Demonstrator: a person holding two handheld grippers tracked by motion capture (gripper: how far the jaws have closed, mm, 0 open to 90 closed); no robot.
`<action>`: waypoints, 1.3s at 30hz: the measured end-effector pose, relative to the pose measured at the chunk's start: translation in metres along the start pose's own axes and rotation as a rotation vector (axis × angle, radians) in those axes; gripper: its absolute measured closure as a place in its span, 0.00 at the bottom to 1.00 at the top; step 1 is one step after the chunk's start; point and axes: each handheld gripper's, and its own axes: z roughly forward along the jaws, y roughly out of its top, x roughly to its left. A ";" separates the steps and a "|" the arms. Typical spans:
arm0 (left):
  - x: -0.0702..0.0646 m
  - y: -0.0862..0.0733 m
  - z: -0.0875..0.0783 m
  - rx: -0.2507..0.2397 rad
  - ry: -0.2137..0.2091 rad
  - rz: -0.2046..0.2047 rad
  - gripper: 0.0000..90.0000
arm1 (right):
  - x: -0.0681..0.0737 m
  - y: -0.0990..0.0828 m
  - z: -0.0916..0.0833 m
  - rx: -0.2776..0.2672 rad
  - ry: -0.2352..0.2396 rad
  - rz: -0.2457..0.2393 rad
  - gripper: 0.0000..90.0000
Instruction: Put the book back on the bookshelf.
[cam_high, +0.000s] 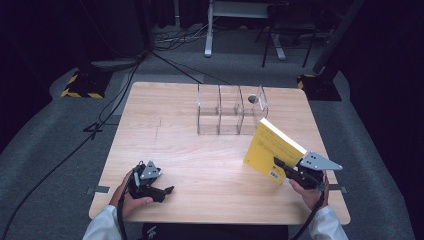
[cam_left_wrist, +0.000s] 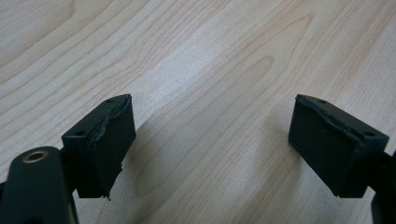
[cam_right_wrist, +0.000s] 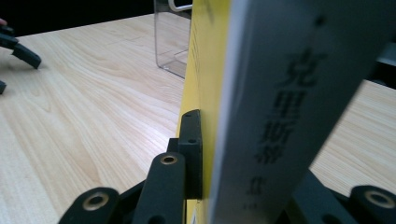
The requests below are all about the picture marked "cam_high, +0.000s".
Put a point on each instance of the white desk frame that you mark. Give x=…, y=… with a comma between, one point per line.
x=209, y=33

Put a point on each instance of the grey slanted metal pole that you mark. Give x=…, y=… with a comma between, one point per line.
x=336, y=35

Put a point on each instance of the person's black clothing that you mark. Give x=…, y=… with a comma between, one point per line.
x=216, y=232

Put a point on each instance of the grey flat floor plate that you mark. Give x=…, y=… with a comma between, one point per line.
x=116, y=63

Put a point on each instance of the black yellow striped stand base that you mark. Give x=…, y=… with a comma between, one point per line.
x=320, y=87
x=87, y=83

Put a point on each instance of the clear acrylic divided organizer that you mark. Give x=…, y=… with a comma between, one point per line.
x=226, y=115

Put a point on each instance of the black metal chair frame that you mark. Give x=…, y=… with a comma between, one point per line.
x=290, y=23

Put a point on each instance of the person's right hand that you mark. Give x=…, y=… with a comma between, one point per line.
x=310, y=196

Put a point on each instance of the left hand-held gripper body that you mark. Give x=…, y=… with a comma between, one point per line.
x=143, y=181

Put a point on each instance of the yellow book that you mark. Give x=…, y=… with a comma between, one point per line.
x=270, y=150

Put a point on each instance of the small dark round object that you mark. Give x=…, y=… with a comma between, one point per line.
x=252, y=99

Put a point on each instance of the grey tape strip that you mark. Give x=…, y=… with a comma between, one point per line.
x=338, y=188
x=99, y=189

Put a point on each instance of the person's left hand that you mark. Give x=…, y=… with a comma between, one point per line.
x=128, y=203

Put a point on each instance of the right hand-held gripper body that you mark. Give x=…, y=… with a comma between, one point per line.
x=315, y=170

